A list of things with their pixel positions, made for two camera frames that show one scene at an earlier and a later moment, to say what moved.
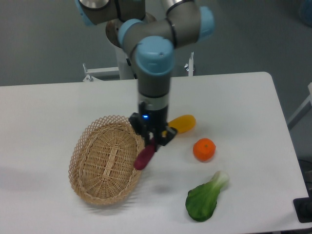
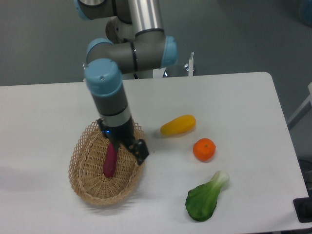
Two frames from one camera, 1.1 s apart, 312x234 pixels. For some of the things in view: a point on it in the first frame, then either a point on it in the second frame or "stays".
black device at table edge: x=303 y=208 stays
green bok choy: x=201 y=201 stays
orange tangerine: x=204 y=149 stays
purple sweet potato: x=145 y=156 to x=109 y=161
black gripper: x=152 y=124 to x=124 y=134
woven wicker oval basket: x=102 y=160 stays
